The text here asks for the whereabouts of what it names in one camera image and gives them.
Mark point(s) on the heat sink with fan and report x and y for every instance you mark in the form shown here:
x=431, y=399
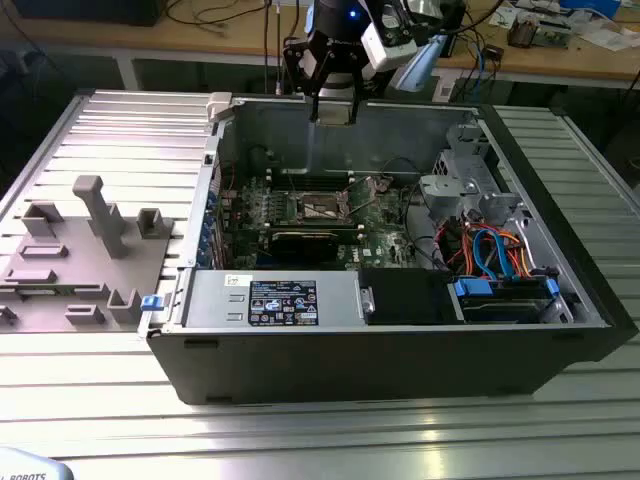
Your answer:
x=522, y=32

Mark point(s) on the blue disk carrier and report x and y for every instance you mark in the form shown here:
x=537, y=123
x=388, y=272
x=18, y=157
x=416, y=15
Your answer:
x=472, y=289

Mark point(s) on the RAM slot white clips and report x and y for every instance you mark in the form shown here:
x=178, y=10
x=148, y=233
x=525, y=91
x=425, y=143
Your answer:
x=300, y=182
x=300, y=172

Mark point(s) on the white papers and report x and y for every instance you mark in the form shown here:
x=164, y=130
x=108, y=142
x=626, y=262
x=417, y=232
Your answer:
x=607, y=39

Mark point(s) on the white label card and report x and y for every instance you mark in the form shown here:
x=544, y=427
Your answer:
x=443, y=91

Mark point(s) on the grey metal drive cage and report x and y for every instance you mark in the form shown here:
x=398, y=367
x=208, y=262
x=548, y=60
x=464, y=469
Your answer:
x=440, y=187

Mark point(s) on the printed paper sheet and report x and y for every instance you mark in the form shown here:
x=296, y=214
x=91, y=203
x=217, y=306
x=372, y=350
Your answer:
x=502, y=17

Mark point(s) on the blue box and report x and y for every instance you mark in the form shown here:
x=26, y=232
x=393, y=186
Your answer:
x=590, y=6

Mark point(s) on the CPU socket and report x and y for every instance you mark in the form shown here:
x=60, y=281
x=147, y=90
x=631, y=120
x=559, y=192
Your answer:
x=315, y=210

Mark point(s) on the grey parts rack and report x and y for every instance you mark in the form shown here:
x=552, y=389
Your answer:
x=75, y=260

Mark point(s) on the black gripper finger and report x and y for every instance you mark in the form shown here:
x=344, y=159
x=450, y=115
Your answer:
x=361, y=75
x=302, y=70

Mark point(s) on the grey power supply unit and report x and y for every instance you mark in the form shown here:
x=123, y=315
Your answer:
x=210, y=300

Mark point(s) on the wooden workbench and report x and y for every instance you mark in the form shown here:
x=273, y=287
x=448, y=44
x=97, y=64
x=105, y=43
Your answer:
x=150, y=37

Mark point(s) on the black box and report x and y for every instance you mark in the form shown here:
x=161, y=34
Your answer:
x=456, y=30

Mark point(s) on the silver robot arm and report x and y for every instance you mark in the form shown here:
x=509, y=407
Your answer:
x=420, y=65

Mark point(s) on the black graphics card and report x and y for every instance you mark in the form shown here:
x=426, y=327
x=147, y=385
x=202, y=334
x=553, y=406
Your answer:
x=305, y=247

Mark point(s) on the black monitor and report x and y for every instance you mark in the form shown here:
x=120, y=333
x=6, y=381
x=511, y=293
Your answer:
x=90, y=12

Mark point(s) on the green motherboard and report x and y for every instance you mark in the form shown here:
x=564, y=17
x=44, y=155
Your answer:
x=380, y=235

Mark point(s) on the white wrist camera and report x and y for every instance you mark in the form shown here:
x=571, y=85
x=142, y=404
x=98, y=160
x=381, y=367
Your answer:
x=387, y=47

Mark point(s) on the blue card retention clip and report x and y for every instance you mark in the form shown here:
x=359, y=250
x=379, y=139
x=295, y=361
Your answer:
x=212, y=200
x=204, y=240
x=201, y=259
x=208, y=221

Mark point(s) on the grey green electronic device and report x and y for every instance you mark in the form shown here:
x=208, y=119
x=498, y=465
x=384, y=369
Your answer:
x=555, y=35

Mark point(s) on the small black adapter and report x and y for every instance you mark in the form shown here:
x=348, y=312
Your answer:
x=495, y=52

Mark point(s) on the blue case latch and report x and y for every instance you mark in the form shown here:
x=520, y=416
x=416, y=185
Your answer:
x=151, y=303

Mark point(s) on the black PC case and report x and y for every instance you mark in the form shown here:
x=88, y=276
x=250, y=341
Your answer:
x=350, y=365

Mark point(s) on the pale blue teach pendant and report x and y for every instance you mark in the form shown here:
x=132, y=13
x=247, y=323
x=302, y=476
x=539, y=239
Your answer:
x=30, y=465

